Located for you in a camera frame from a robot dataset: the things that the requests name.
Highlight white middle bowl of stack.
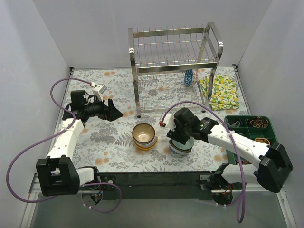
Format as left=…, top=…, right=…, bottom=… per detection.
left=134, top=133, right=157, bottom=147

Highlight stainless steel dish rack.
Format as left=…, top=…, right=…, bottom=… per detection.
left=128, top=22, right=224, bottom=118

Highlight black pink rolled tie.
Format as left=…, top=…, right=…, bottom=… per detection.
left=241, top=160, right=251, bottom=165

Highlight lemon print folded cloth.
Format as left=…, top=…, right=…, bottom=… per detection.
left=209, top=75, right=239, bottom=111

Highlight black glossy bowl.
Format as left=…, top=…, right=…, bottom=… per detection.
left=170, top=147, right=192, bottom=158

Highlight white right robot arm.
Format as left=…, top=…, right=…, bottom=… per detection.
left=161, top=108, right=293, bottom=193

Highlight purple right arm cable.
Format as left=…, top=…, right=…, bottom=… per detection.
left=162, top=101, right=247, bottom=224

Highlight celadon green bowl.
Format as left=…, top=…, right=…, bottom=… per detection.
left=170, top=137, right=194, bottom=152

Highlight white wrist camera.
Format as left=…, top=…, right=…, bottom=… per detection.
left=159, top=114, right=176, bottom=131
left=90, top=82, right=107, bottom=101

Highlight grey item in tray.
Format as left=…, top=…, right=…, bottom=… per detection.
left=225, top=120, right=242, bottom=128

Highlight blue patterned bowl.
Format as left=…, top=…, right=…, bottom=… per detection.
left=184, top=69, right=198, bottom=87

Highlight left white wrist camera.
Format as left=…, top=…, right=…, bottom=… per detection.
left=90, top=82, right=107, bottom=101

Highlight beige top bowl of stack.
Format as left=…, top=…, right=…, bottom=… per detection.
left=132, top=123, right=156, bottom=143

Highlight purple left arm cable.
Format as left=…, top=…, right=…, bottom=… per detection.
left=6, top=77, right=122, bottom=213

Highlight yellow rolled tie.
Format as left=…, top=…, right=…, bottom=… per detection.
left=254, top=137, right=271, bottom=145

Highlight floral patterned table mat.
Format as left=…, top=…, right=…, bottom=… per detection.
left=46, top=67, right=250, bottom=173

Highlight yellow bottom bowl of stack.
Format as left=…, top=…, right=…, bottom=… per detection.
left=134, top=142, right=157, bottom=151

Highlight black gold rolled tie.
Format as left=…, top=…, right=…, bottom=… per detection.
left=247, top=116, right=269, bottom=128

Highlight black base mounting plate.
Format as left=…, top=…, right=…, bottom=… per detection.
left=42, top=170, right=243, bottom=200

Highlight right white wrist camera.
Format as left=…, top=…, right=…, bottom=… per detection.
left=159, top=114, right=176, bottom=131

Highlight green compartment tray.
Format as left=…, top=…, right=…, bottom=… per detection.
left=224, top=115, right=281, bottom=167

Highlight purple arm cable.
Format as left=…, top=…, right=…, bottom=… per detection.
left=162, top=101, right=247, bottom=224
left=6, top=77, right=122, bottom=213

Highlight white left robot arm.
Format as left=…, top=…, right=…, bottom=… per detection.
left=36, top=85, right=123, bottom=196

